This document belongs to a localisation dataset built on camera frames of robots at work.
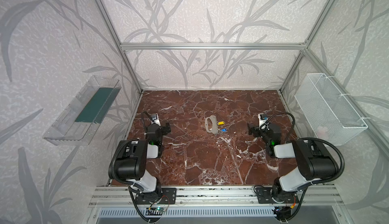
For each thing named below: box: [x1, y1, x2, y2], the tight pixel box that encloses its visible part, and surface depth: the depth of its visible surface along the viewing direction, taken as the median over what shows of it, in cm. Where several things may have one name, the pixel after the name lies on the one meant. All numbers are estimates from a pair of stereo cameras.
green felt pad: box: [74, 87, 122, 125], surface depth 69 cm
